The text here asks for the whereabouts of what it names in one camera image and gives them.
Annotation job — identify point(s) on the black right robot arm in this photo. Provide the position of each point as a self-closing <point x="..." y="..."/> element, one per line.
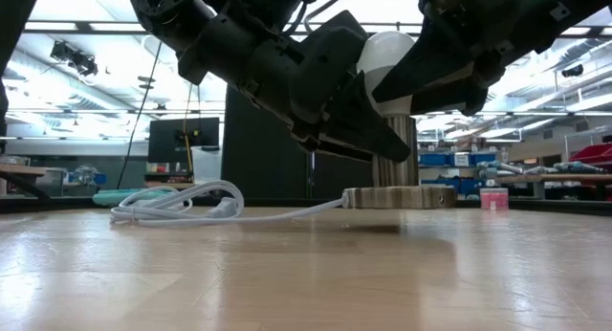
<point x="574" y="10"/>

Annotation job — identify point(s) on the black aluminium frame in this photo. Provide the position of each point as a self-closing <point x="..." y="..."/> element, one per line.
<point x="287" y="203"/>

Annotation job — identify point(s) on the black monitor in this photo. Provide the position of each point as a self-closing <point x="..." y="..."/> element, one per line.
<point x="165" y="139"/>

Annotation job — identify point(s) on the red storage bin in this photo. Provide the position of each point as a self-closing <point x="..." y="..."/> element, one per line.
<point x="595" y="154"/>

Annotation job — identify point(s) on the small black camera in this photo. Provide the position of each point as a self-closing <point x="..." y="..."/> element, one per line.
<point x="572" y="71"/>

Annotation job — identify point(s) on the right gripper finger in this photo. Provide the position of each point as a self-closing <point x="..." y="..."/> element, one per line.
<point x="464" y="96"/>
<point x="430" y="68"/>

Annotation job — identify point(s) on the long wooden workbench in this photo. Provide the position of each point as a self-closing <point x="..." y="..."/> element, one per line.
<point x="574" y="178"/>

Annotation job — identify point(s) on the black camera rig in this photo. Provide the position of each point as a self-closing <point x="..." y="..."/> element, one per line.
<point x="76" y="58"/>

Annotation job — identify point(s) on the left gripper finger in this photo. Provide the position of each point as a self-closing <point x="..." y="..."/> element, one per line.
<point x="330" y="147"/>
<point x="334" y="82"/>

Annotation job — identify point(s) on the white lightbulb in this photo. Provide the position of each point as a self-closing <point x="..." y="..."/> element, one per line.
<point x="382" y="51"/>

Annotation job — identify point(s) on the wooden workbench with black legs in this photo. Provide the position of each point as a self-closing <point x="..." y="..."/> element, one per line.
<point x="19" y="169"/>

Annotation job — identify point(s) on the translucent plastic bin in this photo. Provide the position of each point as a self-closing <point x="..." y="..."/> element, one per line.
<point x="208" y="166"/>

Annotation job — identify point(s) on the brushed metal lamp socket base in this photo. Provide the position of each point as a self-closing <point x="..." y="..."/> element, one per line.
<point x="397" y="197"/>

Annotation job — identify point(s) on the blue storage bin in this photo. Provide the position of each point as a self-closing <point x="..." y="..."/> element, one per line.
<point x="434" y="159"/>
<point x="484" y="159"/>
<point x="459" y="186"/>

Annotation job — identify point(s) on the small pink container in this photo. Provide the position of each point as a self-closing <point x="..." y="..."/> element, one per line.
<point x="495" y="199"/>

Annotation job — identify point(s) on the small blue box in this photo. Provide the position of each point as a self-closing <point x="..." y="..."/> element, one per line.
<point x="99" y="179"/>

